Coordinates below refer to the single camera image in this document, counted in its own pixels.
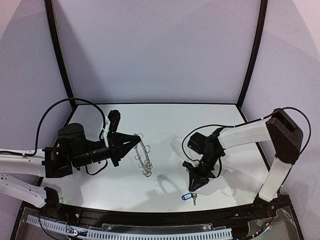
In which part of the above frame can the black frame post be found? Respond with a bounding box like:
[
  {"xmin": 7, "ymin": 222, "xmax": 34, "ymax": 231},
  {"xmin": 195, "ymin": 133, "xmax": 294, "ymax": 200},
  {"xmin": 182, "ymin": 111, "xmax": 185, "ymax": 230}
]
[
  {"xmin": 44, "ymin": 0, "xmax": 74, "ymax": 98},
  {"xmin": 236, "ymin": 0, "xmax": 268, "ymax": 109}
]

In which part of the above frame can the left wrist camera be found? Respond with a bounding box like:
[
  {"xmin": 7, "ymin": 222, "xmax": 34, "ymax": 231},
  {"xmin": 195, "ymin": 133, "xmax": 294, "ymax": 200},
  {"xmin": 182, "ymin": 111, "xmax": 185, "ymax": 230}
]
[{"xmin": 99, "ymin": 109, "xmax": 121, "ymax": 142}]

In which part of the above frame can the right black frame post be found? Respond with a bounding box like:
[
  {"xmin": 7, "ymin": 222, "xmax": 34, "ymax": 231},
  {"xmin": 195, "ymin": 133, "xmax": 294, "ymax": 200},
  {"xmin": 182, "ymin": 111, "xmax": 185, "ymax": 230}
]
[{"xmin": 236, "ymin": 0, "xmax": 268, "ymax": 109}]

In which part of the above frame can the white slotted cable duct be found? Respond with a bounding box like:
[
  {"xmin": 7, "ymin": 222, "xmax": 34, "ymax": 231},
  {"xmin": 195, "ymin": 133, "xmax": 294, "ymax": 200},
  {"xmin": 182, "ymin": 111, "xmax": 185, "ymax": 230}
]
[{"xmin": 24, "ymin": 214, "xmax": 233, "ymax": 240}]

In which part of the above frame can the left black frame post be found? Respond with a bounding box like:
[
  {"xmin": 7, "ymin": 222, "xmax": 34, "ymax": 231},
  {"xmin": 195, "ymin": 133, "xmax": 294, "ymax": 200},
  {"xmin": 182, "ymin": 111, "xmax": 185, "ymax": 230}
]
[{"xmin": 44, "ymin": 0, "xmax": 74, "ymax": 98}]

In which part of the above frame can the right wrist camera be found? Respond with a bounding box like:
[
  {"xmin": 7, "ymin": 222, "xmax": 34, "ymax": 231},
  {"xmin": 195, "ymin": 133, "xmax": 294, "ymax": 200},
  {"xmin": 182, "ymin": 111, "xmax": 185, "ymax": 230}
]
[{"xmin": 182, "ymin": 160, "xmax": 200, "ymax": 169}]

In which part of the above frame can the metal ring disc with keyrings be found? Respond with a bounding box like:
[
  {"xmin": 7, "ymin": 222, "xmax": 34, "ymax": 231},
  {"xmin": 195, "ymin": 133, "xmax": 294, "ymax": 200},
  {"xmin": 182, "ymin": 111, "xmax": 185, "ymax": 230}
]
[{"xmin": 133, "ymin": 133, "xmax": 153, "ymax": 178}]

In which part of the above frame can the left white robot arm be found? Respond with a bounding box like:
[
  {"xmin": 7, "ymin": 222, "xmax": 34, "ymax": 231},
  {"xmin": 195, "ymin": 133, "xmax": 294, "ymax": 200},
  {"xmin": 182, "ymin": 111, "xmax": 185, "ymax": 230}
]
[{"xmin": 0, "ymin": 123, "xmax": 141, "ymax": 210}]

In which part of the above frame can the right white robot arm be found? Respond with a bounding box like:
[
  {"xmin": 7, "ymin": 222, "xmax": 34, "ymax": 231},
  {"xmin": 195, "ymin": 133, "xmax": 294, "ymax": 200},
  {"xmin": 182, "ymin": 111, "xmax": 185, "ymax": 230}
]
[{"xmin": 182, "ymin": 108, "xmax": 305, "ymax": 202}]

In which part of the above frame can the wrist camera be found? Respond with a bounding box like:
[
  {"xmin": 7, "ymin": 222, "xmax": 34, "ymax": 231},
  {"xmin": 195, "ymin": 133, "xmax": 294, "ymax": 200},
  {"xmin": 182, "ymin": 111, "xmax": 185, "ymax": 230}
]
[
  {"xmin": 99, "ymin": 109, "xmax": 121, "ymax": 142},
  {"xmin": 182, "ymin": 160, "xmax": 200, "ymax": 169}
]

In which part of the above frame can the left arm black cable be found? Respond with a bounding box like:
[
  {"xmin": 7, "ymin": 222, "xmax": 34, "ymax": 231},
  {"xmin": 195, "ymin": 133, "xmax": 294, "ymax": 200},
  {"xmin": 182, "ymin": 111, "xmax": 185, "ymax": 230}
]
[{"xmin": 0, "ymin": 97, "xmax": 107, "ymax": 156}]

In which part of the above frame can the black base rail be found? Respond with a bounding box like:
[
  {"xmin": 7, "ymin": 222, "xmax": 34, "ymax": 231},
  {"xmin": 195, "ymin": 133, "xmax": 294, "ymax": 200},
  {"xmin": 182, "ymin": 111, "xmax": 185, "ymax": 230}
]
[{"xmin": 55, "ymin": 204, "xmax": 259, "ymax": 227}]

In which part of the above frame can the blue tag key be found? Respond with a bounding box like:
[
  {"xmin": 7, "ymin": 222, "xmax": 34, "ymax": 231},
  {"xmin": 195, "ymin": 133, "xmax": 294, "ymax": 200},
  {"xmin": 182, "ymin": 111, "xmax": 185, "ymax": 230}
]
[{"xmin": 181, "ymin": 192, "xmax": 198, "ymax": 206}]

